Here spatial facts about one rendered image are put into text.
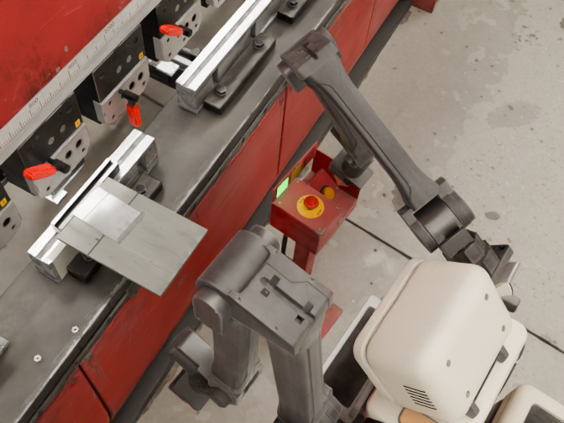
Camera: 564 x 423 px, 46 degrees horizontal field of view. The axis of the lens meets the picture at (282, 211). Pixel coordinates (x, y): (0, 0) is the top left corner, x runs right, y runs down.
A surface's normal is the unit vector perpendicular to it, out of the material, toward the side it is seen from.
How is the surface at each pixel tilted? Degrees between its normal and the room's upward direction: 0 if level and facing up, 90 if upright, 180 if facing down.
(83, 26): 90
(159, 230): 0
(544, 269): 0
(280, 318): 13
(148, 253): 0
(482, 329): 48
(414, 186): 41
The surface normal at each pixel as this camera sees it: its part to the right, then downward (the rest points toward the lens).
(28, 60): 0.87, 0.44
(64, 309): 0.07, -0.51
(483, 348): 0.65, 0.04
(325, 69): 0.05, 0.18
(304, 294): 0.25, -0.38
